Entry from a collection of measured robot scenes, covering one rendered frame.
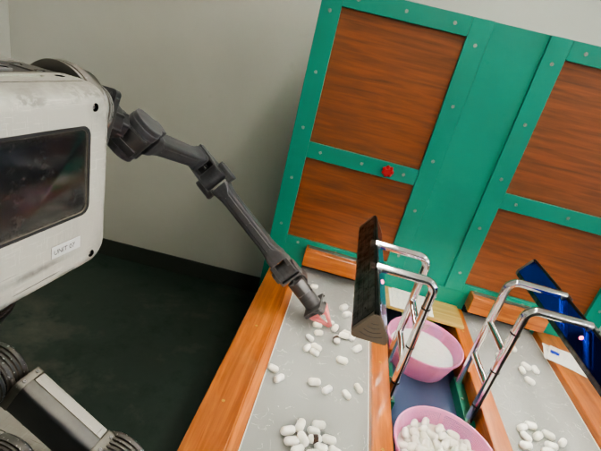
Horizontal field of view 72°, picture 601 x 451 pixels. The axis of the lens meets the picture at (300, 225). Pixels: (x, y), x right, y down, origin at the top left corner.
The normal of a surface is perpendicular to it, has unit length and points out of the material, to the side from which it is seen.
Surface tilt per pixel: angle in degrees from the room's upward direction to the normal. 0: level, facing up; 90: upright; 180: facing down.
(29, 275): 90
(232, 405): 0
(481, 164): 90
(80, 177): 90
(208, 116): 90
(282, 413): 0
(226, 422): 0
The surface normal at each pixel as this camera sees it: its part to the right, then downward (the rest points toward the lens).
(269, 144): -0.10, 0.37
